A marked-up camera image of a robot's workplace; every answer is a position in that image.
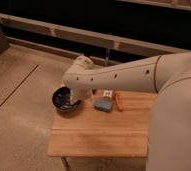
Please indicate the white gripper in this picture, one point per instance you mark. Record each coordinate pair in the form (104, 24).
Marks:
(77, 94)

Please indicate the orange red pepper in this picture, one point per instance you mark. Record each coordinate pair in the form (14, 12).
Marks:
(119, 104)

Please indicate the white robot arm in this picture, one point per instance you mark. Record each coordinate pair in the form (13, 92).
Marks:
(169, 77)

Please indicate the dark ceramic bowl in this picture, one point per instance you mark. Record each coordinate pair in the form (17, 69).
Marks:
(61, 100)

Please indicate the blue sponge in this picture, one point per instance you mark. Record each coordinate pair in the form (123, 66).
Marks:
(103, 104)

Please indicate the white tube with label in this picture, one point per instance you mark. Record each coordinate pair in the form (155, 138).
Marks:
(108, 93)

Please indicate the wooden table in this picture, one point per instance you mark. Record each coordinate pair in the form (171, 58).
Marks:
(87, 132)

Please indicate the metal table leg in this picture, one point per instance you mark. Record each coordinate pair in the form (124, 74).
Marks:
(65, 163)

